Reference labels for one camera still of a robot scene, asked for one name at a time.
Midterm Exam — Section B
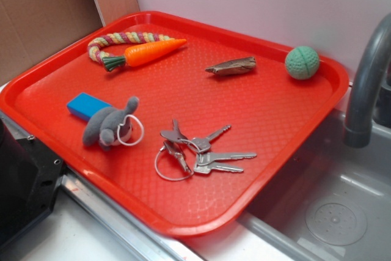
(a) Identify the grey toy sink basin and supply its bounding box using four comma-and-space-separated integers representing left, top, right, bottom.
187, 111, 390, 260

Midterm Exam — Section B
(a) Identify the brown wood chip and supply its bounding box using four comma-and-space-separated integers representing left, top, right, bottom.
205, 56, 257, 76

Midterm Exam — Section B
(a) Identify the silver key bunch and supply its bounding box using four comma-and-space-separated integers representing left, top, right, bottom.
155, 119, 257, 182

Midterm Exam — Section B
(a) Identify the blue rectangular block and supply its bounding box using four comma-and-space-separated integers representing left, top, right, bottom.
67, 93, 111, 122

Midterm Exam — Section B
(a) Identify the orange carrot rope toy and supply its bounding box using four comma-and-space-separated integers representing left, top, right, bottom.
87, 32, 187, 72

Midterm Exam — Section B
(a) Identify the grey toy faucet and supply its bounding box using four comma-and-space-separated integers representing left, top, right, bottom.
343, 14, 390, 148

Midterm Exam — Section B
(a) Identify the green rubber ball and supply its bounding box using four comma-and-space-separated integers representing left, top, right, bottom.
285, 46, 320, 80

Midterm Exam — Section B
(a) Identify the brown cardboard panel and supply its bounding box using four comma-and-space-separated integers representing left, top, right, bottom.
1, 0, 139, 84

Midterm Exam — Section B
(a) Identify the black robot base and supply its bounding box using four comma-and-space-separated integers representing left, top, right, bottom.
1, 122, 65, 250

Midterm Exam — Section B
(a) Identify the red plastic tray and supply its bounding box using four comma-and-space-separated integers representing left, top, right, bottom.
1, 12, 349, 237

